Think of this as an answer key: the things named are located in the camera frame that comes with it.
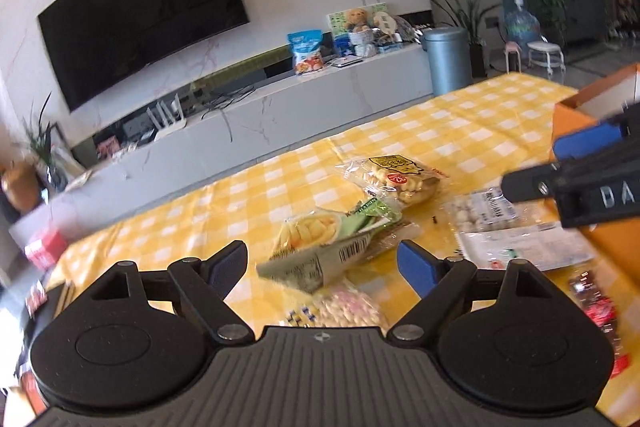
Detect yellow checkered tablecloth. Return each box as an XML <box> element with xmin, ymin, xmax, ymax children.
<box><xmin>30</xmin><ymin>69</ymin><xmax>640</xmax><ymax>427</ymax></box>

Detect white router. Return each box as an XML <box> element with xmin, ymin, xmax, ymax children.
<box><xmin>144</xmin><ymin>91</ymin><xmax>187</xmax><ymax>142</ymax></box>

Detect yellow mango snack packet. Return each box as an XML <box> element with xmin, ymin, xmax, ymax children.
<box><xmin>256</xmin><ymin>206</ymin><xmax>382</xmax><ymax>294</ymax></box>

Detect green illustrated box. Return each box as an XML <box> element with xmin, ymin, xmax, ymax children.
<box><xmin>326</xmin><ymin>2</ymin><xmax>389</xmax><ymax>38</ymax></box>

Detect potted plant in glass vase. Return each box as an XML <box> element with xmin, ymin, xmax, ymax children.
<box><xmin>16</xmin><ymin>92</ymin><xmax>69</xmax><ymax>194</ymax></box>

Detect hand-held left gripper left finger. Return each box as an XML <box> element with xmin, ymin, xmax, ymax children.
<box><xmin>86</xmin><ymin>240</ymin><xmax>254</xmax><ymax>344</ymax></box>

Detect pink stool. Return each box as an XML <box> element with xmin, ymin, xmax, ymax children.
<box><xmin>503</xmin><ymin>41</ymin><xmax>524</xmax><ymax>74</ymax></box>

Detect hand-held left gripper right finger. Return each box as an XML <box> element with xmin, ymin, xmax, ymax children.
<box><xmin>387</xmin><ymin>240</ymin><xmax>572</xmax><ymax>343</ymax></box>

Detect grey blue trash can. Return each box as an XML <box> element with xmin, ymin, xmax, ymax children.
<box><xmin>422</xmin><ymin>26</ymin><xmax>474</xmax><ymax>97</ymax></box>

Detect black flat television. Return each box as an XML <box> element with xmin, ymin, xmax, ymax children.
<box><xmin>37</xmin><ymin>0</ymin><xmax>251</xmax><ymax>112</ymax></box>

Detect black cables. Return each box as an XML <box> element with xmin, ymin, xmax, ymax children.
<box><xmin>200</xmin><ymin>86</ymin><xmax>257</xmax><ymax>142</ymax></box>

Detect white marble television cabinet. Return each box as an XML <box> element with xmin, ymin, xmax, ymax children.
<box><xmin>7</xmin><ymin>41</ymin><xmax>436</xmax><ymax>258</ymax></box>

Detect clear biscuit packet yellow label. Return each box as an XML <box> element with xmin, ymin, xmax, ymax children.
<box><xmin>334</xmin><ymin>155</ymin><xmax>449</xmax><ymax>208</ymax></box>

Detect long leaf potted plant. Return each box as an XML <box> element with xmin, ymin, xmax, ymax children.
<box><xmin>416</xmin><ymin>0</ymin><xmax>502</xmax><ymax>78</ymax></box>

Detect orange cardboard box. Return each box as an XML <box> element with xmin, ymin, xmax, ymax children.
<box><xmin>551</xmin><ymin>63</ymin><xmax>640</xmax><ymax>279</ymax></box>

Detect green label snack packet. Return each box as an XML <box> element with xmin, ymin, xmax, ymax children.
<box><xmin>344</xmin><ymin>198</ymin><xmax>407</xmax><ymax>239</ymax></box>

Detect blue water jug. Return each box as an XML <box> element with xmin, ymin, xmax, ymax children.
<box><xmin>502</xmin><ymin>0</ymin><xmax>541</xmax><ymax>54</ymax></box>

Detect brown teddy bear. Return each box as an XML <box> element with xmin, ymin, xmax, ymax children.
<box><xmin>342</xmin><ymin>8</ymin><xmax>374</xmax><ymax>32</ymax></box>

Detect white woven basket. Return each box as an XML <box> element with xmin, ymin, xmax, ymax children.
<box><xmin>347</xmin><ymin>30</ymin><xmax>379</xmax><ymax>58</ymax></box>

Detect white round fan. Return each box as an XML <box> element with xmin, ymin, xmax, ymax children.
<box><xmin>372</xmin><ymin>11</ymin><xmax>399</xmax><ymax>34</ymax></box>

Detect chocolate ball bottle red label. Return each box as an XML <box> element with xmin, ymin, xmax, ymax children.
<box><xmin>567</xmin><ymin>269</ymin><xmax>634</xmax><ymax>379</ymax></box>

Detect clear packet of white balls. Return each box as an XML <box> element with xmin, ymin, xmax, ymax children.
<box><xmin>444</xmin><ymin>187</ymin><xmax>524</xmax><ymax>236</ymax></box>

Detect marshmallow packet with checkered label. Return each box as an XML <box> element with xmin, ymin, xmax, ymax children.
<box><xmin>279</xmin><ymin>283</ymin><xmax>392</xmax><ymax>329</ymax></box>

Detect blue snack bag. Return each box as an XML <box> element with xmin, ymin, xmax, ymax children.
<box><xmin>287</xmin><ymin>30</ymin><xmax>326</xmax><ymax>76</ymax></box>

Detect pile of dark clutter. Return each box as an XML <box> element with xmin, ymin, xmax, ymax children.
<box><xmin>375</xmin><ymin>18</ymin><xmax>427</xmax><ymax>54</ymax></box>

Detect brown round vase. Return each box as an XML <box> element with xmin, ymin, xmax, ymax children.
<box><xmin>1</xmin><ymin>161</ymin><xmax>44</xmax><ymax>214</ymax></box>

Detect white round stool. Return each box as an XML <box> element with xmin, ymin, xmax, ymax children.
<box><xmin>527</xmin><ymin>40</ymin><xmax>567</xmax><ymax>80</ymax></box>

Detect white snack packet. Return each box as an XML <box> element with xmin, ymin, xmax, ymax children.
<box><xmin>457</xmin><ymin>221</ymin><xmax>599</xmax><ymax>272</ymax></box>

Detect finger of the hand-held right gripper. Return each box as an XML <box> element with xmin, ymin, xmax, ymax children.
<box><xmin>552</xmin><ymin>103</ymin><xmax>640</xmax><ymax>162</ymax></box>
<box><xmin>501</xmin><ymin>162</ymin><xmax>569</xmax><ymax>204</ymax></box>

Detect red box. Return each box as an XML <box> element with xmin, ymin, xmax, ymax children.
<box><xmin>23</xmin><ymin>227</ymin><xmax>69</xmax><ymax>271</ymax></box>

